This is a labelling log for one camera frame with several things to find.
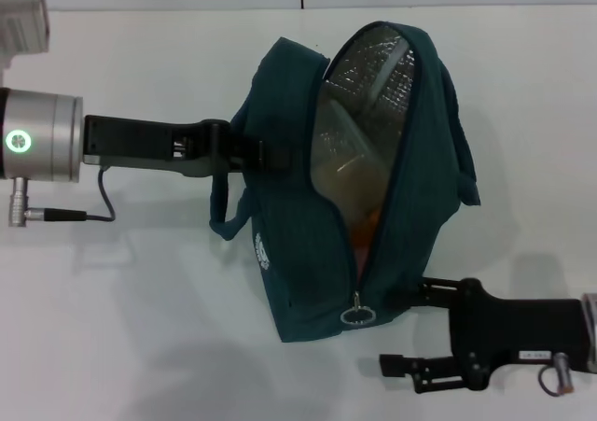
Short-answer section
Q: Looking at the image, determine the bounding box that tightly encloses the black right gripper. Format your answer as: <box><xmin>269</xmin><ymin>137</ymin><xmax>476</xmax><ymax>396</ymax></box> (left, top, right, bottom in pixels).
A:
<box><xmin>379</xmin><ymin>275</ymin><xmax>590</xmax><ymax>393</ymax></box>

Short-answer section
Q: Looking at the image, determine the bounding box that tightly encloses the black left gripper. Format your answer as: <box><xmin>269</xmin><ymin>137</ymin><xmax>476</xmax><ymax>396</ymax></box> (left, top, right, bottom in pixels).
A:
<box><xmin>82</xmin><ymin>115</ymin><xmax>295</xmax><ymax>178</ymax></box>

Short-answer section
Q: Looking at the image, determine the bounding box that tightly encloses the clear food container blue seal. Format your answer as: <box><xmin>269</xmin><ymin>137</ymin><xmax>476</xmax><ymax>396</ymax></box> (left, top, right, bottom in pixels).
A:
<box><xmin>311</xmin><ymin>84</ymin><xmax>408</xmax><ymax>210</ymax></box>

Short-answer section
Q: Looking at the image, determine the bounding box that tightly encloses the dark teal insulated lunch bag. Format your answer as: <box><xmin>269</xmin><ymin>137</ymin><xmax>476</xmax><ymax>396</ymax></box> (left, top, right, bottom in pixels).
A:
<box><xmin>208</xmin><ymin>19</ymin><xmax>481</xmax><ymax>345</ymax></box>

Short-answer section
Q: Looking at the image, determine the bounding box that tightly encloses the yellow banana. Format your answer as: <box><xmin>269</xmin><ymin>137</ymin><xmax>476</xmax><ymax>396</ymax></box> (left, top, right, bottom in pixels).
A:
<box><xmin>353</xmin><ymin>209</ymin><xmax>382</xmax><ymax>253</ymax></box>

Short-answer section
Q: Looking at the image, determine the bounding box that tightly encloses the dark left arm cable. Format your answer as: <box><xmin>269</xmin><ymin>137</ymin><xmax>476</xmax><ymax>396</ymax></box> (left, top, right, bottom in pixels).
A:
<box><xmin>27</xmin><ymin>167</ymin><xmax>118</xmax><ymax>224</ymax></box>

